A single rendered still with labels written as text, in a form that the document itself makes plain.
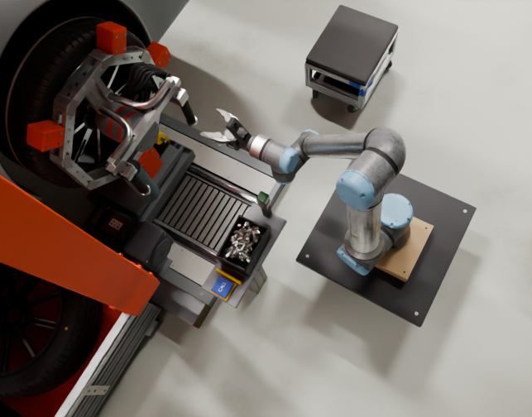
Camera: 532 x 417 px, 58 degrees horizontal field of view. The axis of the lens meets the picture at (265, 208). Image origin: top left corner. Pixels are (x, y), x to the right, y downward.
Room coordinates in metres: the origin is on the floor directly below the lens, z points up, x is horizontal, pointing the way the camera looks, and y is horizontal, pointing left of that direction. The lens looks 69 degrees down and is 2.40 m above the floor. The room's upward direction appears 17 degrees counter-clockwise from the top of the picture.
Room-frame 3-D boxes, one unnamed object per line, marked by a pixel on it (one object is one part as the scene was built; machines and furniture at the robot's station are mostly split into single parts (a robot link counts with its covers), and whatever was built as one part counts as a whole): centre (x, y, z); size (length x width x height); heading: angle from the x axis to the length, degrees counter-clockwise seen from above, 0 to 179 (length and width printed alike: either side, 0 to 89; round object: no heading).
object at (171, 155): (1.26, 0.59, 0.32); 0.40 x 0.30 x 0.28; 134
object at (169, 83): (1.12, 0.31, 1.03); 0.19 x 0.18 x 0.11; 44
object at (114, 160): (0.99, 0.45, 1.03); 0.19 x 0.18 x 0.11; 44
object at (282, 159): (0.80, -0.10, 0.81); 0.12 x 0.09 x 0.10; 45
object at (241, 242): (0.60, 0.13, 0.51); 0.20 x 0.14 x 0.13; 137
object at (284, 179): (0.81, -0.12, 0.69); 0.12 x 0.09 x 0.12; 122
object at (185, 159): (1.26, 0.59, 0.13); 0.50 x 0.36 x 0.10; 134
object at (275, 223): (0.59, 0.14, 0.44); 0.43 x 0.17 x 0.03; 134
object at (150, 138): (1.09, 0.42, 0.85); 0.21 x 0.14 x 0.14; 44
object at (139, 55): (1.14, 0.47, 0.85); 0.54 x 0.07 x 0.54; 134
